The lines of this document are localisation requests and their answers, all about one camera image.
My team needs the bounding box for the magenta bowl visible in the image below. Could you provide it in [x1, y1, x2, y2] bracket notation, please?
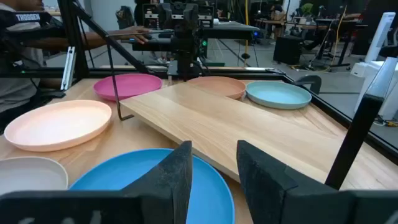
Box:
[93, 73, 164, 102]

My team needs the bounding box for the black table clamp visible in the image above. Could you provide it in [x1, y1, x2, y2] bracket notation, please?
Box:
[292, 74, 323, 95]

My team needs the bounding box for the terracotta plate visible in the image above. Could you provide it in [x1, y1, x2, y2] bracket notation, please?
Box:
[186, 76, 247, 100]

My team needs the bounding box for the wooden shelf black metal frame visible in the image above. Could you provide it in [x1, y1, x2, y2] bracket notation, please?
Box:
[105, 29, 398, 190]

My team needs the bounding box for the black vertical pole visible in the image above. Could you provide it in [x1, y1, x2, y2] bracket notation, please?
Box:
[0, 0, 398, 166]

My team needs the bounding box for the light teal plate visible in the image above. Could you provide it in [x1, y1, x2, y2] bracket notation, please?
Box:
[245, 80, 313, 110]

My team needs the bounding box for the white machine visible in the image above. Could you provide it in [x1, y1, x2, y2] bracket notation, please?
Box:
[350, 11, 398, 121]

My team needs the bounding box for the black table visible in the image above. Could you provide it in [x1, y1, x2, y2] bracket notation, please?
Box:
[198, 21, 261, 41]

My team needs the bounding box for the silver aluminium bracket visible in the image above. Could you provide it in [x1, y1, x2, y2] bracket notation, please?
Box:
[60, 46, 76, 91]

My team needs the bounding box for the black box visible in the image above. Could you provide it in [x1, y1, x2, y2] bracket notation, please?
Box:
[273, 35, 305, 65]

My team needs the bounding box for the blue plate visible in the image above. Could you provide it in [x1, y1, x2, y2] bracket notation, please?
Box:
[68, 148, 236, 224]

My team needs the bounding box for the white plate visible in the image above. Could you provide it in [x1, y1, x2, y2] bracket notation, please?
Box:
[0, 156, 69, 196]

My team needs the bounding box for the person's hand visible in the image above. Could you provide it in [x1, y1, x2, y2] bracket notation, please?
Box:
[123, 26, 152, 45]

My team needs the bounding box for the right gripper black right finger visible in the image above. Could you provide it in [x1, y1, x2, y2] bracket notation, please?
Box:
[236, 139, 398, 224]

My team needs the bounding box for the green bushy plant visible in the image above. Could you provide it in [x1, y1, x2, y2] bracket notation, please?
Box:
[300, 2, 314, 17]

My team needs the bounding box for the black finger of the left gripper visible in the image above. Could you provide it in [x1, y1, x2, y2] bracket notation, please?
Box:
[158, 3, 172, 29]
[183, 3, 199, 29]

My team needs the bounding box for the thin yellow cable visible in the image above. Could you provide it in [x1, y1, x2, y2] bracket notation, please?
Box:
[330, 5, 348, 65]

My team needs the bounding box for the person's forearm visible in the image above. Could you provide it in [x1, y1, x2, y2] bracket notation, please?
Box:
[24, 29, 131, 51]

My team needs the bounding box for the person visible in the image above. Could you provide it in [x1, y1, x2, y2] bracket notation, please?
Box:
[0, 0, 66, 131]

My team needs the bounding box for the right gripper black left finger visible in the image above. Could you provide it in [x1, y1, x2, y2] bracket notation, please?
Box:
[0, 140, 193, 224]

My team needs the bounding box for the black bag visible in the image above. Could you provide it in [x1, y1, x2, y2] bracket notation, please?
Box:
[115, 5, 135, 29]

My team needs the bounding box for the wooden workbench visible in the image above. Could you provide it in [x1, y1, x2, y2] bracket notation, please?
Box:
[254, 17, 361, 32]

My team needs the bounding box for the peach plate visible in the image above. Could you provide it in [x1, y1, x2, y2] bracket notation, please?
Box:
[4, 99, 113, 152]

